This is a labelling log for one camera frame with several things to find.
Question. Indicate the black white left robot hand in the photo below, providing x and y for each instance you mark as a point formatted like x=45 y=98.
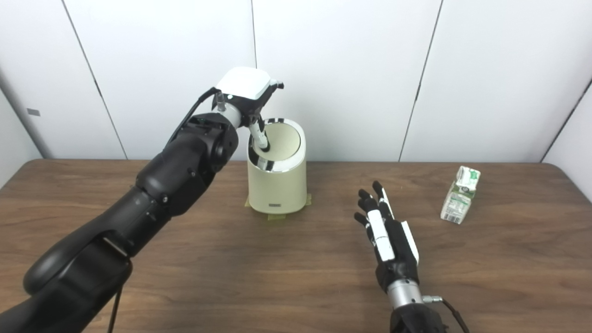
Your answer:
x=243 y=83

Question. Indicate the cream-colored bin body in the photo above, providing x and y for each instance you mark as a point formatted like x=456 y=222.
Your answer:
x=277 y=189

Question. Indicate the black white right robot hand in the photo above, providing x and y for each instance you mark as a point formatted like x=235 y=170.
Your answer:
x=393 y=259

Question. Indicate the cream round bin lid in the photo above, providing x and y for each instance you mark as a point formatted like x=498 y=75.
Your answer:
x=284 y=138

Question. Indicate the white green milk carton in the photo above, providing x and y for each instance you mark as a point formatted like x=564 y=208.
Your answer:
x=458 y=203

